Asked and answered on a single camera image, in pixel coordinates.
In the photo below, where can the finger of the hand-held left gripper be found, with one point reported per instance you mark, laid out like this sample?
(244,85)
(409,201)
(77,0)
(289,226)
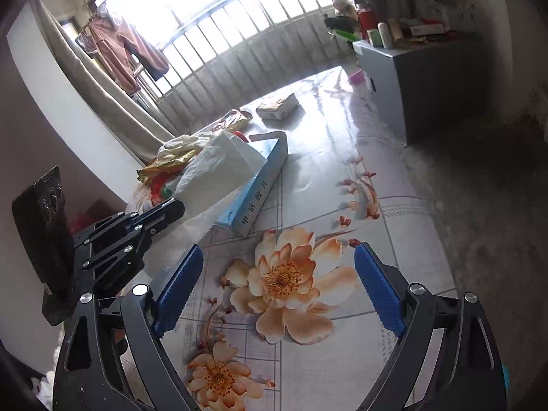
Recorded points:
(120,257)
(145,214)

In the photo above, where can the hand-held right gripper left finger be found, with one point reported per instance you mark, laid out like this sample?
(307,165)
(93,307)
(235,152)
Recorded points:
(177,291)

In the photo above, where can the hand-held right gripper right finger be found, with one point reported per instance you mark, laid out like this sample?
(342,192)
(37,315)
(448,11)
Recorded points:
(381,291)

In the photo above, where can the white embossed paper towel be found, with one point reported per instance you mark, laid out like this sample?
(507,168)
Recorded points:
(222,171)

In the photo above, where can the blue medicine box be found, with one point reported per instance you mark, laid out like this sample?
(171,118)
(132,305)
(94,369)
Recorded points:
(252,197)

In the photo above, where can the crumpled gold foil wrapper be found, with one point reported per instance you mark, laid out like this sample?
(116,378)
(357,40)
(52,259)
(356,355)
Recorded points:
(167,165)

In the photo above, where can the gold red snack packet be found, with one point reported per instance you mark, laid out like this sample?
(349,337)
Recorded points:
(227,122)

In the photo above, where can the hanging pink clothes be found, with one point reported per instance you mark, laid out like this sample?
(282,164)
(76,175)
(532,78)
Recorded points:
(124,47)

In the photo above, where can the beige tissue pack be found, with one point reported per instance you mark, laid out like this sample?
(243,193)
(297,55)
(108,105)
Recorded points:
(278,107)

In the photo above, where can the metal window railing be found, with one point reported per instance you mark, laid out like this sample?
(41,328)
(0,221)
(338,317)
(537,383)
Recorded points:
(239,51)

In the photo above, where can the grey cabinet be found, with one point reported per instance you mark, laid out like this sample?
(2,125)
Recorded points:
(428,94)

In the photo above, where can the green white box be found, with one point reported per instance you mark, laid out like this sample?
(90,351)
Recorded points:
(375,38)

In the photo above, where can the small white bottle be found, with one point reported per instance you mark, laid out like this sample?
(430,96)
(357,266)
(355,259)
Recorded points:
(385,34)

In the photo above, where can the red thermos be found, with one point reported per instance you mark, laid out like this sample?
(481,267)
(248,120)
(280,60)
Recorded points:
(367,19)

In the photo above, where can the white plastic bag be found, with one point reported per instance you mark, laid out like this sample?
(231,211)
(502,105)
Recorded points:
(432,4)

